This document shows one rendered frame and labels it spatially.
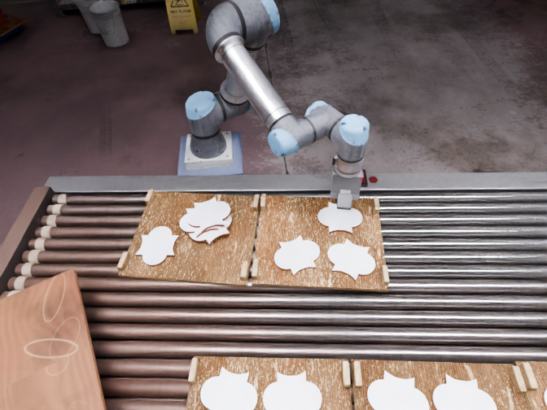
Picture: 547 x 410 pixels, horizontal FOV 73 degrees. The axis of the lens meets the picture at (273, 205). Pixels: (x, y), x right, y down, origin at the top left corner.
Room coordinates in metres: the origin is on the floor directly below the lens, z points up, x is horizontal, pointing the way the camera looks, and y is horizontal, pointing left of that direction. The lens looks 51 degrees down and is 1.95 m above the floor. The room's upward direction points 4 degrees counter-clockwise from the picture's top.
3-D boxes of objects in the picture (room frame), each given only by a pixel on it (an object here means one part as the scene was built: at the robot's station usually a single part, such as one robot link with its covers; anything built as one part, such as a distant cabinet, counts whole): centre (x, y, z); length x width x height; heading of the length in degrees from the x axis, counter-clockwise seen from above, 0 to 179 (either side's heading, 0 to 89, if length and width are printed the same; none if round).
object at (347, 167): (0.73, -0.22, 1.21); 0.08 x 0.08 x 0.05
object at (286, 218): (0.66, -0.14, 0.93); 0.41 x 0.35 x 0.02; 83
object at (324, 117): (0.81, -0.15, 1.29); 0.11 x 0.11 x 0.08; 34
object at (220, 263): (0.72, 0.27, 0.93); 0.41 x 0.35 x 0.02; 81
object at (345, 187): (0.71, -0.21, 1.14); 0.12 x 0.09 x 0.16; 168
